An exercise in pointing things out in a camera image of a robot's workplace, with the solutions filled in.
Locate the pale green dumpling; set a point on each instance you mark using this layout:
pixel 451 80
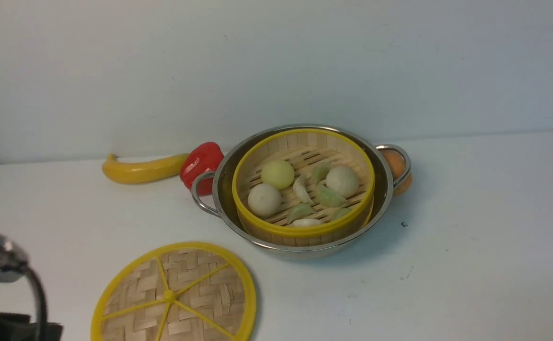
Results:
pixel 320 171

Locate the woven bamboo steamer lid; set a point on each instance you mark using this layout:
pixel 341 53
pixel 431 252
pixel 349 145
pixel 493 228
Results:
pixel 188 291

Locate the small green dumpling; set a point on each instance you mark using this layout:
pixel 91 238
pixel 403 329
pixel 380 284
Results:
pixel 299 211

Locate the stainless steel pot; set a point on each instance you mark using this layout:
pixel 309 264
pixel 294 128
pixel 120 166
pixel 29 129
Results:
pixel 218 193

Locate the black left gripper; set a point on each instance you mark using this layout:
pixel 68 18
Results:
pixel 17 327

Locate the beige round bun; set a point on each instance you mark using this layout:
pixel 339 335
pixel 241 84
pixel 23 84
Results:
pixel 342 180

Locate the yellow banana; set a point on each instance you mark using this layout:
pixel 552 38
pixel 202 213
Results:
pixel 142 172

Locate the red bell pepper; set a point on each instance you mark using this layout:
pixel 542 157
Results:
pixel 205 158

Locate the white round bun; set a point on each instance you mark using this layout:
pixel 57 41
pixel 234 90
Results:
pixel 264 200

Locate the yellow round bun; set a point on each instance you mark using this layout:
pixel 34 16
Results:
pixel 278 173

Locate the bamboo steamer basket yellow rim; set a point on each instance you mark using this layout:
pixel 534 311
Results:
pixel 328 215

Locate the white bottom dumpling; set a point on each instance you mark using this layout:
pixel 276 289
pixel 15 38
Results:
pixel 306 222

